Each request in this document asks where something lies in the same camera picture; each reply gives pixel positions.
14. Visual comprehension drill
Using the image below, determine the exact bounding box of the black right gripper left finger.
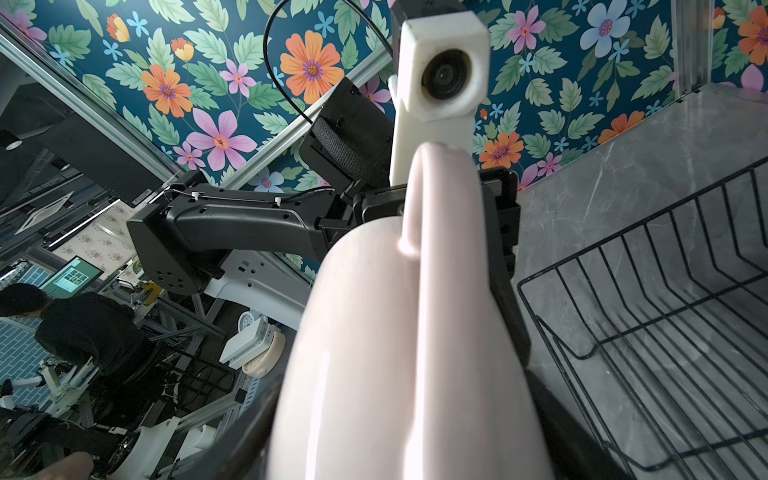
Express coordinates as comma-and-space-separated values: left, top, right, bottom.
173, 374, 284, 480

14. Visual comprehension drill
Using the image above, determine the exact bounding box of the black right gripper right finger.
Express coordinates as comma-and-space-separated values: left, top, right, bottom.
525, 371, 630, 480

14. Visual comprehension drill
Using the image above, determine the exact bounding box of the pale pink mug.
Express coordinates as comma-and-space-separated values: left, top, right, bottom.
266, 143, 553, 479

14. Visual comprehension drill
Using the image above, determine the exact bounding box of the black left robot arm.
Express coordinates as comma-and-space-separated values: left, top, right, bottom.
127, 80, 394, 295

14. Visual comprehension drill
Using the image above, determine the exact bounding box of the person in black clothes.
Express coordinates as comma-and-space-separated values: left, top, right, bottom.
1, 283, 153, 389

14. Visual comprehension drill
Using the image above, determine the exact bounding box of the black wire dish rack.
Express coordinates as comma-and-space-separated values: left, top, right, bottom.
518, 160, 767, 479

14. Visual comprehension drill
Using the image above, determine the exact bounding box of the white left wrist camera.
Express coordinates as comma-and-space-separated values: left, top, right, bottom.
389, 9, 491, 186

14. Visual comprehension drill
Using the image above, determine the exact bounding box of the aluminium frame post back right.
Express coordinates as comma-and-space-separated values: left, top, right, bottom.
671, 0, 714, 100

